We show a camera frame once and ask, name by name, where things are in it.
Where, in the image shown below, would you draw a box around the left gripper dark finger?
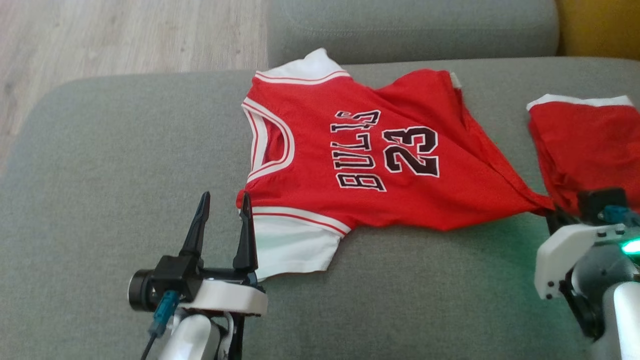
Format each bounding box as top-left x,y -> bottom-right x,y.
179,191 -> 211,269
232,192 -> 259,274

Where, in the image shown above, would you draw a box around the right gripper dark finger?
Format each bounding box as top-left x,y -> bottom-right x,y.
546,209 -> 576,235

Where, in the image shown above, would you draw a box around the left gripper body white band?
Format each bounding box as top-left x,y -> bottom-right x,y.
180,268 -> 268,317

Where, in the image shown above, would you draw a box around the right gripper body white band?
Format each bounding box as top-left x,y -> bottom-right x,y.
534,222 -> 640,301

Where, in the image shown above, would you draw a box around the red shorts with white stripe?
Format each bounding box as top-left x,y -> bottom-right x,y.
526,94 -> 640,216

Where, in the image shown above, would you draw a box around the red Bulls 23 jersey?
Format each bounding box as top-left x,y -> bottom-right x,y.
236,48 -> 555,281

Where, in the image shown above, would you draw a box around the grey fabric sofa seat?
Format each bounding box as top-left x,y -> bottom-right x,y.
0,56 -> 640,360

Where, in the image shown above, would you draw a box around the yellow cushion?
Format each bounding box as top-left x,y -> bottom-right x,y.
556,0 -> 640,61

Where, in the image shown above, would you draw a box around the grey sofa back cushion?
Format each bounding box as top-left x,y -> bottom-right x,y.
266,0 -> 560,69

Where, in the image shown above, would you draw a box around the left arm blue-plug cable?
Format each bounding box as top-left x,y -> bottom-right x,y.
140,290 -> 181,360

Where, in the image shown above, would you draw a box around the arm blue-plug cable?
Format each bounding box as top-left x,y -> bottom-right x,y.
602,205 -> 640,229
140,290 -> 181,360

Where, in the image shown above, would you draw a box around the right arm blue-plug cable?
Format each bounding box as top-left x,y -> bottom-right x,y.
602,205 -> 640,229

